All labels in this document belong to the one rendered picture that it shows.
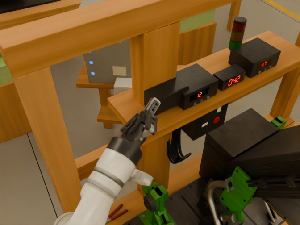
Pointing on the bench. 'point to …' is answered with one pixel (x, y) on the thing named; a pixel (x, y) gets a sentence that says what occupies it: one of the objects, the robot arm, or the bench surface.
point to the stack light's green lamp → (234, 45)
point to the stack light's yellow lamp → (236, 36)
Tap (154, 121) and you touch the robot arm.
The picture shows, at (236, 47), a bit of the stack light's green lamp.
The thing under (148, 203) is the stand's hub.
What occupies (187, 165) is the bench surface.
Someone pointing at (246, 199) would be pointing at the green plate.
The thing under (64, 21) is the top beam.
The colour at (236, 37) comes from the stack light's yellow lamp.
